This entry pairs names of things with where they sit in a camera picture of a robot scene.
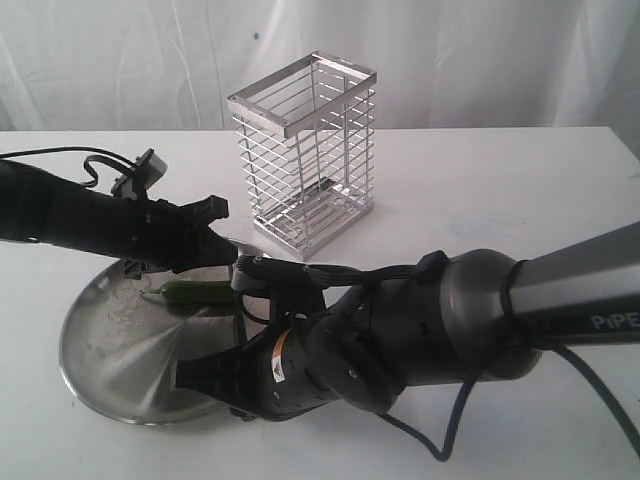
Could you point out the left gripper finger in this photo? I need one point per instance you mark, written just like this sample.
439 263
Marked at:
205 211
203 248

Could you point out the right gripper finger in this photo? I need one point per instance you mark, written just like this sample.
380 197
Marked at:
229 377

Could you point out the round stainless steel plate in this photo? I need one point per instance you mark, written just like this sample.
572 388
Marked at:
120 342

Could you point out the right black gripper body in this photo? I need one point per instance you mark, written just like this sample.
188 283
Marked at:
279 383

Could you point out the dark green zucchini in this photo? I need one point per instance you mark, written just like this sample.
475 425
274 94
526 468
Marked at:
189 292

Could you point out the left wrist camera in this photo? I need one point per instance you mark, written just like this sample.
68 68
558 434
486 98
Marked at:
148 169

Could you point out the white backdrop curtain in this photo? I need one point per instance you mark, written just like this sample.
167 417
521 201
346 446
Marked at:
165 65

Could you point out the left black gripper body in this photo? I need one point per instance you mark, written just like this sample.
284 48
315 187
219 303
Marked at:
161 234

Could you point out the chrome wire utensil rack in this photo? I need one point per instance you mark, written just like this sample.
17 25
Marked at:
306 139

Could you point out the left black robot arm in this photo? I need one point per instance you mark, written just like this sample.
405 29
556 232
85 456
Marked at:
39 207

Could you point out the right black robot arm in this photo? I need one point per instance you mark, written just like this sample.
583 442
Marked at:
338 333

